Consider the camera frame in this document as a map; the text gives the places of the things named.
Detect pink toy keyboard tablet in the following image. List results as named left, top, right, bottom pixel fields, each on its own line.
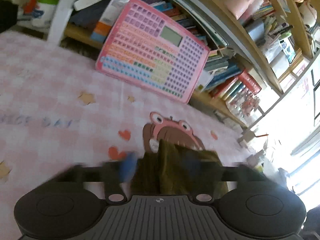
left=95, top=0, right=210, bottom=105

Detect white orange blue box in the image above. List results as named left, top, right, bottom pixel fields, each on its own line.
left=90, top=0, right=130, bottom=43

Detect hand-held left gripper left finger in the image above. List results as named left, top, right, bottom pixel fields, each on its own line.
left=54, top=151, right=139, bottom=204

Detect white jar green lid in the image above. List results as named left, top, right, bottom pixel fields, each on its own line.
left=32, top=0, right=59, bottom=28

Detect pink checkered desk mat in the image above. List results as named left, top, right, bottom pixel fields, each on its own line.
left=0, top=31, right=265, bottom=230

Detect crystal tree ornament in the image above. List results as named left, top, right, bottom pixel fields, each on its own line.
left=225, top=90, right=262, bottom=120

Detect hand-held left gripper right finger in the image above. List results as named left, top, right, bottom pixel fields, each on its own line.
left=194, top=166, right=270, bottom=203

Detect brown pants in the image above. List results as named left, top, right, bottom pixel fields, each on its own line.
left=131, top=139, right=229, bottom=197

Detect red thick dictionary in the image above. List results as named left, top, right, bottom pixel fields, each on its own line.
left=239, top=70, right=262, bottom=95

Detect row of blue books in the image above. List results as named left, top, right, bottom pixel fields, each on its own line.
left=70, top=0, right=262, bottom=100

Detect white bookshelf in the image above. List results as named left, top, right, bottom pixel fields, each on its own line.
left=47, top=0, right=320, bottom=145

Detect black board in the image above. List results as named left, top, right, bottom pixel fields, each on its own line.
left=0, top=0, right=18, bottom=33

